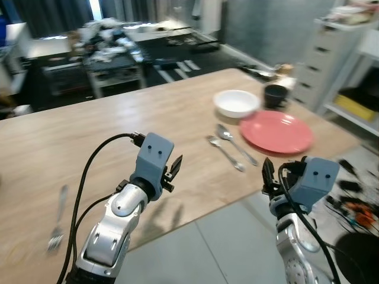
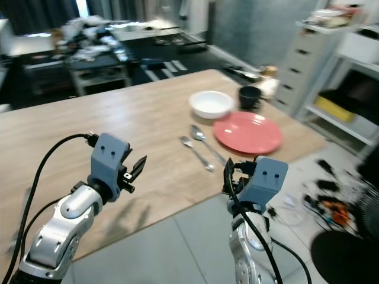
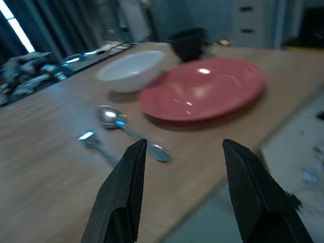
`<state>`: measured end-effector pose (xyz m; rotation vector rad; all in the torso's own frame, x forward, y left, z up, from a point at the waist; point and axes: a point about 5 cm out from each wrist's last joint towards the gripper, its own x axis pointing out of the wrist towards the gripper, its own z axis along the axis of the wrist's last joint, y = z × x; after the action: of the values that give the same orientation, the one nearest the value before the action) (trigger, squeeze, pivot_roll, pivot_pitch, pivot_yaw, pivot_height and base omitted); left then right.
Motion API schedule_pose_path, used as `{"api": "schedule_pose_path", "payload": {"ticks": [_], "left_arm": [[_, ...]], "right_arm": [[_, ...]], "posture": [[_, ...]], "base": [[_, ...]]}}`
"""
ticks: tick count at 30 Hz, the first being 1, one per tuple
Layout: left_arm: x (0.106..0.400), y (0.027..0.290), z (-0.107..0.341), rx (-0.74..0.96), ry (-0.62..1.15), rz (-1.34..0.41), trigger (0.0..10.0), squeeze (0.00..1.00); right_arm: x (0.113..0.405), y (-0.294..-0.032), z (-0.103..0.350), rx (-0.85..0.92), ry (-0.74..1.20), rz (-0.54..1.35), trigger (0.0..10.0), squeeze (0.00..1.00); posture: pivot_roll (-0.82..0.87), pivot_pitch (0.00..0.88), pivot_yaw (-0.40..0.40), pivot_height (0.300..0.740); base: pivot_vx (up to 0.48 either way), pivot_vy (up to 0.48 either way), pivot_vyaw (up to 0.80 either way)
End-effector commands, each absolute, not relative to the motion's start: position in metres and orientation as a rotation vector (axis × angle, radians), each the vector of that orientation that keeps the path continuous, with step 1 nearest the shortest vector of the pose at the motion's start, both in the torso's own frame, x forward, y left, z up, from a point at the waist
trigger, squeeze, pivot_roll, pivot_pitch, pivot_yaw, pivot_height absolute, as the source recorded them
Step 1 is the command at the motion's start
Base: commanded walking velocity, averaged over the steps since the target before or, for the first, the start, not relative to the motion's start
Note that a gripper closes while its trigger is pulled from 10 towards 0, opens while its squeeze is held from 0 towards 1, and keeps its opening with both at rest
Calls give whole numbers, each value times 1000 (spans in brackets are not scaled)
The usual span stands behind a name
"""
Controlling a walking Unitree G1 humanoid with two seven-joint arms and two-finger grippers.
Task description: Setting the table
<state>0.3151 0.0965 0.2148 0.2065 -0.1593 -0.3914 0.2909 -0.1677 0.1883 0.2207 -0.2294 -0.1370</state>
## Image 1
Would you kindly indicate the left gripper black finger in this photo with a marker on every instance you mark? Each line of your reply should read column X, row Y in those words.
column 177, row 165
column 171, row 164

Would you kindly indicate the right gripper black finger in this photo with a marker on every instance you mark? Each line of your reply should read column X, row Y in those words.
column 268, row 174

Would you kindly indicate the pink plate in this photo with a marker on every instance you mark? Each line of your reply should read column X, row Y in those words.
column 275, row 133

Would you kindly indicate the silver metal spoon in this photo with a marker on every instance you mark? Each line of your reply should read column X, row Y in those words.
column 224, row 131

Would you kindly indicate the orange tool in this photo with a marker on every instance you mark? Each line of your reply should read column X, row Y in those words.
column 358, row 212

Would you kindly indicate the white ceramic bowl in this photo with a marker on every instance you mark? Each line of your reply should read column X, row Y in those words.
column 237, row 103

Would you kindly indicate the white shelf rack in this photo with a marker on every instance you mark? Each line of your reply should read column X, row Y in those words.
column 331, row 110

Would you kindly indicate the black cup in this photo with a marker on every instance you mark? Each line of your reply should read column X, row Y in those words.
column 275, row 96

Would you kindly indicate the yellow box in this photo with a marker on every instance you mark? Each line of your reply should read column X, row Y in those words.
column 354, row 107

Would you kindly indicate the black round object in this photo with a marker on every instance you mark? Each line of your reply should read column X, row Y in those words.
column 361, row 260

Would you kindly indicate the grey drawer cabinet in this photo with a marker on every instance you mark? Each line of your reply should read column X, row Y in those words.
column 320, row 65

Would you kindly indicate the grey cart with robot parts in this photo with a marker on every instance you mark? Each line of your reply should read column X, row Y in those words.
column 115, row 59

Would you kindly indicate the dark curtains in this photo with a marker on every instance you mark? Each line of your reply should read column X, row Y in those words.
column 53, row 15

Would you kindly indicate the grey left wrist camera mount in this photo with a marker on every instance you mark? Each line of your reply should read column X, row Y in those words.
column 153, row 157

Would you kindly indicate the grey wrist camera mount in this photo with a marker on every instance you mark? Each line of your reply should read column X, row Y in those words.
column 314, row 180
column 153, row 157

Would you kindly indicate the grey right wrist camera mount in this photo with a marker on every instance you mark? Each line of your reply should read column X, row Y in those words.
column 314, row 180

